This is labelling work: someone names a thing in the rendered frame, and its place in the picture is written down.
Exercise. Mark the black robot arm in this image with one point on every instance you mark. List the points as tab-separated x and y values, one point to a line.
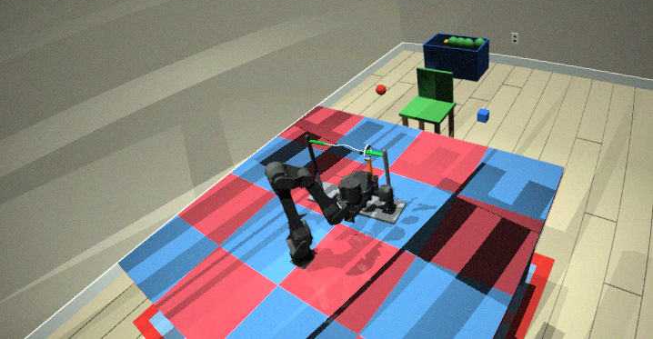
300	237

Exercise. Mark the orange handle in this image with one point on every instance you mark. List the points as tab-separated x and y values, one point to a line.
369	163

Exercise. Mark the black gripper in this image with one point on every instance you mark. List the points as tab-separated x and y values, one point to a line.
384	192

